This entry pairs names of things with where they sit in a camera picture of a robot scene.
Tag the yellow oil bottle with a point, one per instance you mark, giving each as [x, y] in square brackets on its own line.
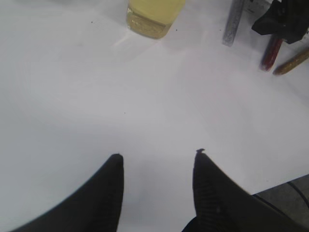
[152, 18]

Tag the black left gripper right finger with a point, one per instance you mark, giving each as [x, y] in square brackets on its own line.
[223, 206]

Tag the red glitter pen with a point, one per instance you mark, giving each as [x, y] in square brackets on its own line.
[271, 53]

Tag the gold glitter pen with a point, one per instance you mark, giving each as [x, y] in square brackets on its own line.
[292, 63]

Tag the silver glitter pen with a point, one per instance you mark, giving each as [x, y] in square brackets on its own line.
[232, 23]

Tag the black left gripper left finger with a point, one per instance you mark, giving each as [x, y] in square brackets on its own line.
[94, 207]

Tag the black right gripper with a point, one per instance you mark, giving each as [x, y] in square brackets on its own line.
[287, 19]

